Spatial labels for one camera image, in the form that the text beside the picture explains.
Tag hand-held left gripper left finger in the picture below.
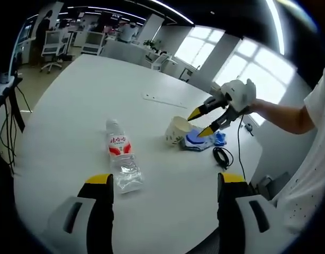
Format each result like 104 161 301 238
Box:
47 174 115 254

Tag white office chair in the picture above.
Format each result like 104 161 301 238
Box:
145 52 175 72
40 29 68 74
80 31 106 56

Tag small black device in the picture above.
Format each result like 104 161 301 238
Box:
243 122 255 136

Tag white leaf-print paper cup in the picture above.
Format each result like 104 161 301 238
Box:
164 115 194 149

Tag clear plastic water bottle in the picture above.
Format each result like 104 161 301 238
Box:
105 118 143 195

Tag white table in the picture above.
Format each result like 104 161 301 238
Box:
14 54 264 254

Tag white table socket panel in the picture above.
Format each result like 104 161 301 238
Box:
141 92 188 110

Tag white blue packet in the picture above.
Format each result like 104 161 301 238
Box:
178 129 214 152

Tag black tripod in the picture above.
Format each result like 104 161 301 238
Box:
0 69 34 174

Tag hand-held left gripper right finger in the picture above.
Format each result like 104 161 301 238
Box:
216 172 285 254

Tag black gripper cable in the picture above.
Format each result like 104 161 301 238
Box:
236 115 248 182

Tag potted green plant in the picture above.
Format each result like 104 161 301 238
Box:
143 39 163 51

